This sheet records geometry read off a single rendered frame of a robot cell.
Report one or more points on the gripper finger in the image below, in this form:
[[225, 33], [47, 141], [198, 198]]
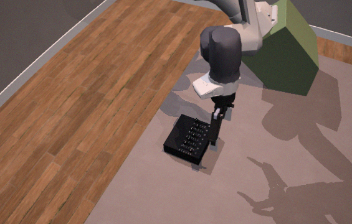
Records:
[[228, 112], [213, 135]]

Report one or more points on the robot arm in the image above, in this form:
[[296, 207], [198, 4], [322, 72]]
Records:
[[223, 47]]

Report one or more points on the black lighting desk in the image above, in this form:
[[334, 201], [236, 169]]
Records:
[[188, 139]]

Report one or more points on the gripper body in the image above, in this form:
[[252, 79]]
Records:
[[221, 101]]

